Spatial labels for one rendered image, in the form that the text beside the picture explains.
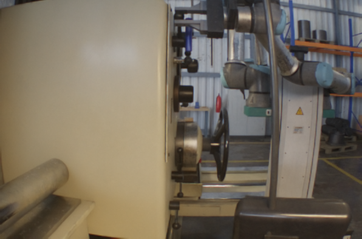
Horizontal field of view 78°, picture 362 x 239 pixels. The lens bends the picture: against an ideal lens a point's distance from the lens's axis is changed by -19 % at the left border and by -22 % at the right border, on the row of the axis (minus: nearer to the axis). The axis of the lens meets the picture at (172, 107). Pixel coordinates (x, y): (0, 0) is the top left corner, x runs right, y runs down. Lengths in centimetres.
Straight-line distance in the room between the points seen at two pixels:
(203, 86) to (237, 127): 168
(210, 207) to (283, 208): 141
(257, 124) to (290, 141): 671
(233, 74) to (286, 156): 64
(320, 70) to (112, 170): 97
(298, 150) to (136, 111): 120
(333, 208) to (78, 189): 80
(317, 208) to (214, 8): 66
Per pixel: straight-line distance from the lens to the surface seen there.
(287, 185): 183
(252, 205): 75
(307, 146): 179
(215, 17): 85
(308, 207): 76
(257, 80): 175
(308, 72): 130
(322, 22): 1015
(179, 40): 92
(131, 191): 89
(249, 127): 838
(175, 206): 106
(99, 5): 89
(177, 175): 111
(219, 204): 212
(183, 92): 106
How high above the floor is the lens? 161
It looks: 5 degrees down
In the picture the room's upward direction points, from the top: 1 degrees clockwise
